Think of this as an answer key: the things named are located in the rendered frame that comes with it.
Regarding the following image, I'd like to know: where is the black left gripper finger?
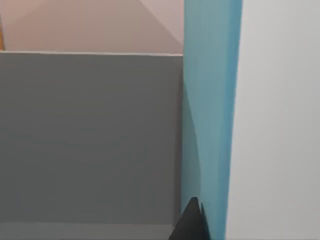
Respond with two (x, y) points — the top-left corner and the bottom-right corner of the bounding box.
(168, 196), (211, 240)

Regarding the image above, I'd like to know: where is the wooden cupboard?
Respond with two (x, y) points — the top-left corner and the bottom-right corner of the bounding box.
(0, 14), (6, 51)

